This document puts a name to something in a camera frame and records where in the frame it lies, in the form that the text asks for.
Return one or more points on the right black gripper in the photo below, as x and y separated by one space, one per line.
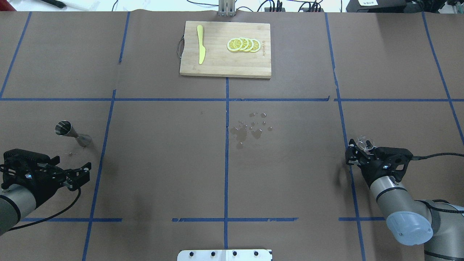
368 173

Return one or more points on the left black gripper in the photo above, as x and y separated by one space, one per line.
48 182

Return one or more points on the clear glass cup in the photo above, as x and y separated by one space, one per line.
365 143

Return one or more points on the steel double jigger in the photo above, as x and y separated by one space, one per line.
66 129

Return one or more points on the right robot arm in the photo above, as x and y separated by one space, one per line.
435 224

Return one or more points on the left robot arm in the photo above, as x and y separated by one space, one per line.
17 203

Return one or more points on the lemon slice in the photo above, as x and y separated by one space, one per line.
245 43
234 44
256 46
250 45

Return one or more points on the bamboo cutting board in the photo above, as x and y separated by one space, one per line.
219 61

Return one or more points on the yellow plastic knife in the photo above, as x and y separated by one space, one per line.
202 49

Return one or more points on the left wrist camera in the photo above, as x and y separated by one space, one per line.
27 157

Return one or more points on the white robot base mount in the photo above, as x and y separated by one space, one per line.
226 255

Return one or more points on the aluminium frame post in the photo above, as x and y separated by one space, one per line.
226 8

